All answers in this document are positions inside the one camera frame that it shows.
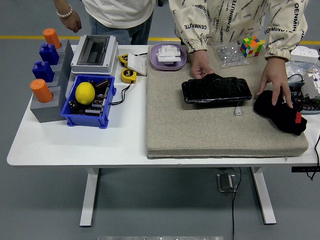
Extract white table leg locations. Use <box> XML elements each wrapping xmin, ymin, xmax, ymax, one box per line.
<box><xmin>250</xmin><ymin>166</ymin><xmax>277</xmax><ymax>225</ymax></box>
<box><xmin>79</xmin><ymin>167</ymin><xmax>103</xmax><ymax>228</ymax></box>

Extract person's left hand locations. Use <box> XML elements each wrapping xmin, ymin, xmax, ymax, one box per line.
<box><xmin>256</xmin><ymin>61</ymin><xmax>294</xmax><ymax>109</ymax></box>

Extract person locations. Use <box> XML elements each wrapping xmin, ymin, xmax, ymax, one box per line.
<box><xmin>167</xmin><ymin>0</ymin><xmax>309</xmax><ymax>62</ymax></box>
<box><xmin>53</xmin><ymin>0</ymin><xmax>156</xmax><ymax>46</ymax></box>

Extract metal floor bracket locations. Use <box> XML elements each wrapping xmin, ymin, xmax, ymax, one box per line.
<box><xmin>216</xmin><ymin>171</ymin><xmax>238</xmax><ymax>193</ymax></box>

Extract white switch plate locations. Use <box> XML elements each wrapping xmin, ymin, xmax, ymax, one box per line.
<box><xmin>126</xmin><ymin>52</ymin><xmax>148</xmax><ymax>77</ymax></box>

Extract black floor cable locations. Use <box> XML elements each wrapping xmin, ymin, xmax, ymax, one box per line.
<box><xmin>231</xmin><ymin>166</ymin><xmax>242</xmax><ymax>240</ymax></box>

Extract purple tray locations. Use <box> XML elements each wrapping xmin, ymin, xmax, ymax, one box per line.
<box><xmin>149</xmin><ymin>43</ymin><xmax>187</xmax><ymax>73</ymax></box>

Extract grey circuit breaker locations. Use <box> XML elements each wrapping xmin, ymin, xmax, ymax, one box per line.
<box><xmin>301</xmin><ymin>72</ymin><xmax>320</xmax><ymax>100</ymax></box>

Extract yellow tape measure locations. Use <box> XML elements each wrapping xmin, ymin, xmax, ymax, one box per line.
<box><xmin>121</xmin><ymin>67</ymin><xmax>138</xmax><ymax>83</ymax></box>
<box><xmin>118</xmin><ymin>53</ymin><xmax>130</xmax><ymax>68</ymax></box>

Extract person's right hand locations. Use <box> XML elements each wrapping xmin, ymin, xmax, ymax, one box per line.
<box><xmin>59</xmin><ymin>9</ymin><xmax>83</xmax><ymax>33</ymax></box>
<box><xmin>190</xmin><ymin>56</ymin><xmax>215</xmax><ymax>80</ymax></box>

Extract clear bags of washers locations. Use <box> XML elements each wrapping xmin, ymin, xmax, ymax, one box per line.
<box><xmin>284</xmin><ymin>59</ymin><xmax>320</xmax><ymax>78</ymax></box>

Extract grey white enclosure box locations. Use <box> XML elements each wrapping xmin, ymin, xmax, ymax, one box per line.
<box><xmin>70</xmin><ymin>34</ymin><xmax>119</xmax><ymax>76</ymax></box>

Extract grey stepped holder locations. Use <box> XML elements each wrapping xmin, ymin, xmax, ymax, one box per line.
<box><xmin>29</xmin><ymin>39</ymin><xmax>75</xmax><ymax>123</ymax></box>

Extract dark circuit board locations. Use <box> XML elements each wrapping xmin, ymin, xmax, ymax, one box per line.
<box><xmin>74</xmin><ymin>86</ymin><xmax>112</xmax><ymax>118</ymax></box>

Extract beige mat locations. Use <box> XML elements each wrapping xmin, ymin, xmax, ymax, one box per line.
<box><xmin>145</xmin><ymin>44</ymin><xmax>309</xmax><ymax>159</ymax></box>

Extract blue block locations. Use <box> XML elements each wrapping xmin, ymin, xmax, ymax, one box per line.
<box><xmin>32</xmin><ymin>60</ymin><xmax>55</xmax><ymax>83</ymax></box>
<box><xmin>38</xmin><ymin>43</ymin><xmax>60</xmax><ymax>66</ymax></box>

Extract white power strip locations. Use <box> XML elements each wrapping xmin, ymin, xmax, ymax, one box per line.
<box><xmin>289</xmin><ymin>45</ymin><xmax>320</xmax><ymax>63</ymax></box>

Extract white plug connector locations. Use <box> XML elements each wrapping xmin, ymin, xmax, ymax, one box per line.
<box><xmin>233</xmin><ymin>98</ymin><xmax>243</xmax><ymax>116</ymax></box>

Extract black hanging cable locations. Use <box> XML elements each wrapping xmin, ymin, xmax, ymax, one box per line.
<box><xmin>306</xmin><ymin>134</ymin><xmax>320</xmax><ymax>181</ymax></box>

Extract white switch parts stack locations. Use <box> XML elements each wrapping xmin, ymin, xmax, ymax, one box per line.
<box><xmin>156</xmin><ymin>44</ymin><xmax>183</xmax><ymax>66</ymax></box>

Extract light blue tray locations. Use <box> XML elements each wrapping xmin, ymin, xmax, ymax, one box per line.
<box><xmin>287</xmin><ymin>83</ymin><xmax>320</xmax><ymax>115</ymax></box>

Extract circuit boards with capacitors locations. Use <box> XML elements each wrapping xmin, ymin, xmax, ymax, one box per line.
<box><xmin>289</xmin><ymin>86</ymin><xmax>320</xmax><ymax>111</ymax></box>

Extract black wire pair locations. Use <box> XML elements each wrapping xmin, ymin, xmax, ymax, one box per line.
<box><xmin>110</xmin><ymin>82</ymin><xmax>133</xmax><ymax>105</ymax></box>

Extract colourful puzzle cube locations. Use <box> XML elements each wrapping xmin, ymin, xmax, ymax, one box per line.
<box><xmin>239</xmin><ymin>36</ymin><xmax>264</xmax><ymax>59</ymax></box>

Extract blue plastic bin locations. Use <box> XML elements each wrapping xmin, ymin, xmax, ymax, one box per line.
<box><xmin>60</xmin><ymin>74</ymin><xmax>117</xmax><ymax>130</ymax></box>

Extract black rag red tag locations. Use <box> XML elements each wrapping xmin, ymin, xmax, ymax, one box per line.
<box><xmin>253</xmin><ymin>89</ymin><xmax>308</xmax><ymax>137</ymax></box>

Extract white bead bracelet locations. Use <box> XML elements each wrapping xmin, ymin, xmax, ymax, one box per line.
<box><xmin>56</xmin><ymin>4</ymin><xmax>74</xmax><ymax>18</ymax></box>

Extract orange cylinder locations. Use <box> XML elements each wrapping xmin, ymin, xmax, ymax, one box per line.
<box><xmin>42</xmin><ymin>28</ymin><xmax>62</xmax><ymax>50</ymax></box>
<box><xmin>29</xmin><ymin>78</ymin><xmax>54</xmax><ymax>103</ymax></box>

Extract brown cylinder capacitor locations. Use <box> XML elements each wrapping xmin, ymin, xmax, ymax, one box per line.
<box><xmin>95</xmin><ymin>78</ymin><xmax>111</xmax><ymax>89</ymax></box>

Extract clear bag metal nuts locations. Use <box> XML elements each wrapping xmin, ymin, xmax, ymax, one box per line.
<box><xmin>212</xmin><ymin>43</ymin><xmax>250</xmax><ymax>69</ymax></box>

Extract yellow lemon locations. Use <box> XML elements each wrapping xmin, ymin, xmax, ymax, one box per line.
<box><xmin>75</xmin><ymin>81</ymin><xmax>96</xmax><ymax>105</ymax></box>

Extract black looped cable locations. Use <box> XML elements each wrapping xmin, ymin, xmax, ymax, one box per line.
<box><xmin>287</xmin><ymin>73</ymin><xmax>305</xmax><ymax>87</ymax></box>

